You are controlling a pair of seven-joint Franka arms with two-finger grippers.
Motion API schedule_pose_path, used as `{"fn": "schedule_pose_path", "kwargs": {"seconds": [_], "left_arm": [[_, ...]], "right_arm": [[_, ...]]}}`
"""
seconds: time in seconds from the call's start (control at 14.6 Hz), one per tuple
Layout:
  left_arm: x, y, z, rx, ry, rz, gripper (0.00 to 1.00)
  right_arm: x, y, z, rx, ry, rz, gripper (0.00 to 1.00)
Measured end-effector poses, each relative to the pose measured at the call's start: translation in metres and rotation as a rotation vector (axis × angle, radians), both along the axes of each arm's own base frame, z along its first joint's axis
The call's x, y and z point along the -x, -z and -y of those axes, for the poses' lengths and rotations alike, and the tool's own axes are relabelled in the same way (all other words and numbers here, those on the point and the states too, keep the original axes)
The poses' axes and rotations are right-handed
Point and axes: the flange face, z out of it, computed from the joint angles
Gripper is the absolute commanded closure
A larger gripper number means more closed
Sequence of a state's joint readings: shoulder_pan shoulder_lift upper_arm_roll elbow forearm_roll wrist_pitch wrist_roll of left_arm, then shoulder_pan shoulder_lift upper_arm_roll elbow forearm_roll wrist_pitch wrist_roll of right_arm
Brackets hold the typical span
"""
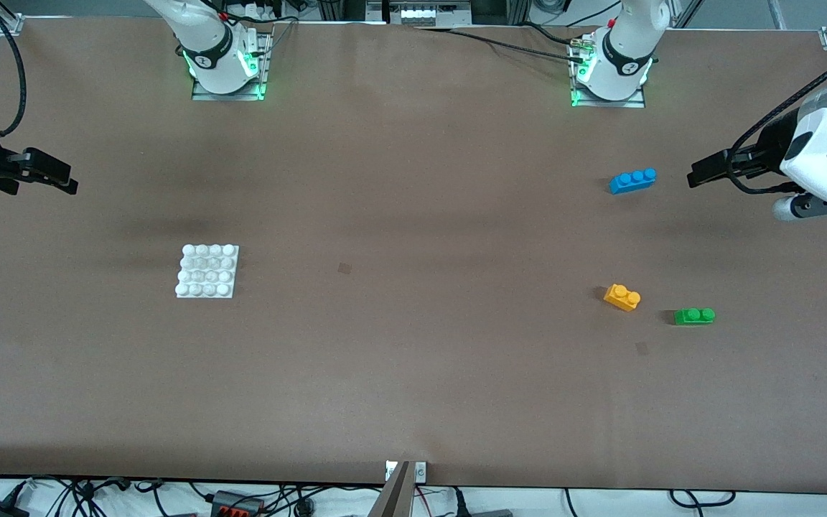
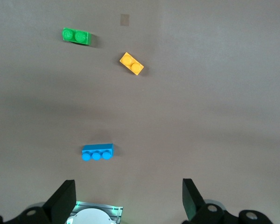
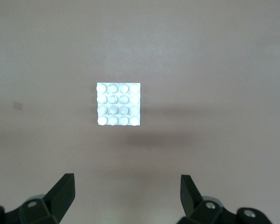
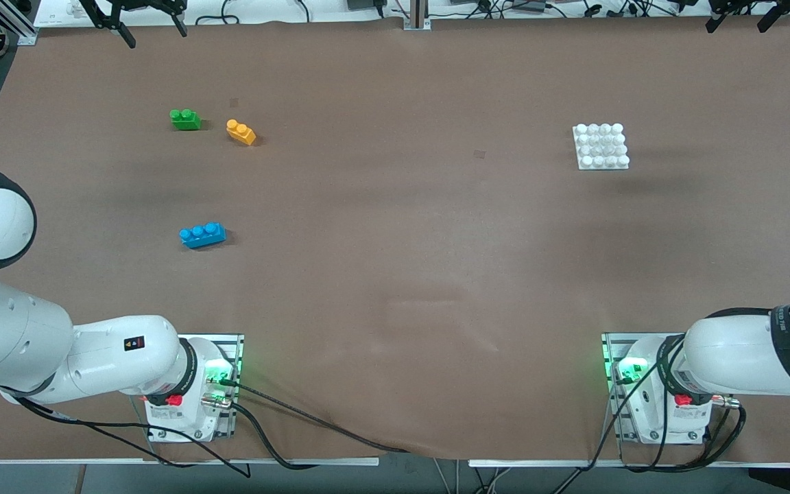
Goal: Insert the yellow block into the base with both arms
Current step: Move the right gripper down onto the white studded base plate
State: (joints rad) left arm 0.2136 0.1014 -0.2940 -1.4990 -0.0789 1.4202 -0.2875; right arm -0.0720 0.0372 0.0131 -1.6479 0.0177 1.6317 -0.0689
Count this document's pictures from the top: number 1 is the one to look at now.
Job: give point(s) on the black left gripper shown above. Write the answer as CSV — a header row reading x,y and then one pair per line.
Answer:
x,y
770,146

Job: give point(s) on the white pole bracket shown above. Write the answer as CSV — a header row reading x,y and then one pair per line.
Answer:
x,y
421,471

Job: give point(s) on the white power strip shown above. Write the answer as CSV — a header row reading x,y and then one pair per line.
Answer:
x,y
428,13

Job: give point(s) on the black power adapter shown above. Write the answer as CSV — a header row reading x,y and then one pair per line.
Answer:
x,y
1,510

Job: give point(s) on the black box with red connectors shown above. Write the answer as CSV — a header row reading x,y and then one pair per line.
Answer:
x,y
237,504

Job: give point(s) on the blue three-stud block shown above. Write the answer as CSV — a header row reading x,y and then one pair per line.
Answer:
x,y
632,181

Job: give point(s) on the grey camera stand pole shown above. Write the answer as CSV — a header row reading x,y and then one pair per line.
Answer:
x,y
393,499

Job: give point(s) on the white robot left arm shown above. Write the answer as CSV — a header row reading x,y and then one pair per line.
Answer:
x,y
622,64

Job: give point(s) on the black plug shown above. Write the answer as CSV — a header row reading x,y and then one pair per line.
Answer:
x,y
489,513

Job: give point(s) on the white studded base plate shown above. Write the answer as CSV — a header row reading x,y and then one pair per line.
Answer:
x,y
207,271

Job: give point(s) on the yellow two-stud block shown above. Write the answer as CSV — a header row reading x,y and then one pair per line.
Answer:
x,y
622,297

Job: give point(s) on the green two-stud block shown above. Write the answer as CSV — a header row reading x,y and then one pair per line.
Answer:
x,y
694,316

